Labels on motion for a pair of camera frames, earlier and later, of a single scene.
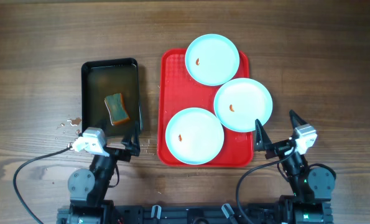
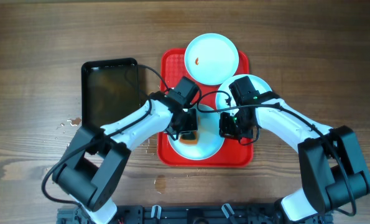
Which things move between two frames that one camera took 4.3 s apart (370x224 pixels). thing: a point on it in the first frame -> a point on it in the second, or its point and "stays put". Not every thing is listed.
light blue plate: x=194 y=136 stays put
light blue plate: x=212 y=60 stays put
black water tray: x=102 y=79 stays put
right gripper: x=262 y=140 -> x=226 y=132
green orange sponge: x=115 y=108 -> x=188 y=137
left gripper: x=131 y=145 -> x=191 y=124
